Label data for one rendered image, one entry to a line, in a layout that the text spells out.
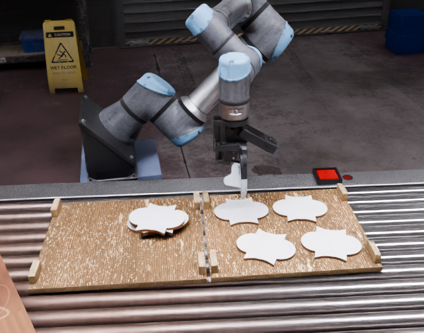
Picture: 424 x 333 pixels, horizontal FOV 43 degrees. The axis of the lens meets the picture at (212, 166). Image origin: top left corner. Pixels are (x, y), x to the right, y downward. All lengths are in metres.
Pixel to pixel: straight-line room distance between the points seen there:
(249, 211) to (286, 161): 2.20
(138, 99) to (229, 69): 0.57
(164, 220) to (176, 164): 2.23
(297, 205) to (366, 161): 2.27
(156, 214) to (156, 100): 0.47
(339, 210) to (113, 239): 0.62
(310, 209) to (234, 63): 0.48
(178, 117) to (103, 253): 0.58
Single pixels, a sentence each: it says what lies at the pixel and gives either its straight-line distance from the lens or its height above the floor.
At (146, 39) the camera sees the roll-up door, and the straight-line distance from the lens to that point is 6.08.
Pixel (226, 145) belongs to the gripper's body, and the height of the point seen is 1.16.
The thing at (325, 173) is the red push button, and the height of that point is 0.93.
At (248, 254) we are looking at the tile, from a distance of 1.32.
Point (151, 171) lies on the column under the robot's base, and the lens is 1.82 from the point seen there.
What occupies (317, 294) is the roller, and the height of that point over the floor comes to 0.91.
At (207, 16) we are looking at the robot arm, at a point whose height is 1.45.
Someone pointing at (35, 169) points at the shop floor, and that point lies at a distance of 3.77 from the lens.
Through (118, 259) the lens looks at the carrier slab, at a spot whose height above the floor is 0.94.
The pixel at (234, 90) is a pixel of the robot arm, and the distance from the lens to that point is 1.27.
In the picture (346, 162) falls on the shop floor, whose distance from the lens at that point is 3.71.
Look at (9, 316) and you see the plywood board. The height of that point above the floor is 1.04.
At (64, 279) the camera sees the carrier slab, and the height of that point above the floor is 0.94.
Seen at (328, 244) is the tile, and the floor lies 0.94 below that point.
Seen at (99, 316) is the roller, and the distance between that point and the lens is 1.24.
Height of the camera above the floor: 1.78
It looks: 30 degrees down
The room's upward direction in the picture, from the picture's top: 1 degrees counter-clockwise
